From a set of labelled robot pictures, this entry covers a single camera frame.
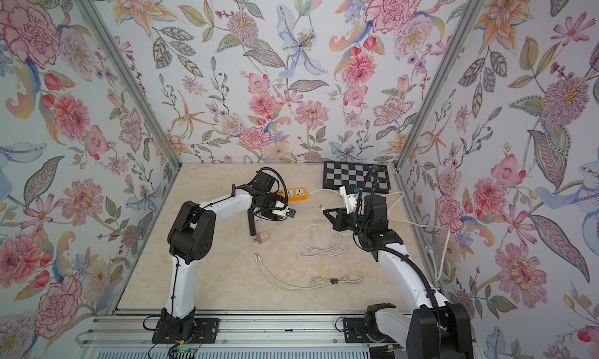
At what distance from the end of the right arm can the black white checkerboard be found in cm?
35

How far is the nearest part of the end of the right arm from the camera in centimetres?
64

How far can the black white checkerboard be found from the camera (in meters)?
1.12
